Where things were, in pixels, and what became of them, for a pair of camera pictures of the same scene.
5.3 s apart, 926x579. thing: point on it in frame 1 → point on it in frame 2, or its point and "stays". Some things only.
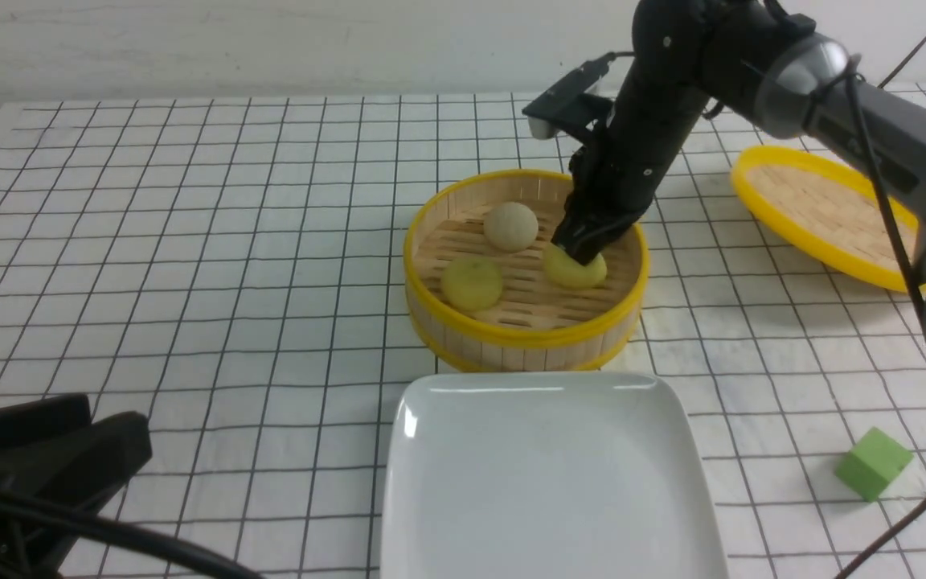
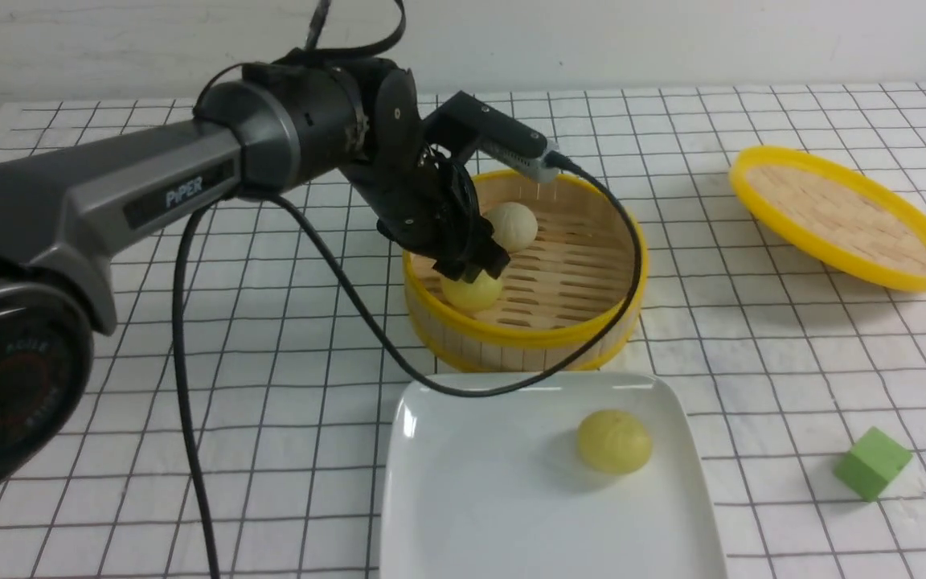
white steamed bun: x=510 y=227 stays
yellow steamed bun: x=565 y=271 → x=614 y=441
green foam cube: x=871 y=463 stays
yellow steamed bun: x=472 y=284 stays
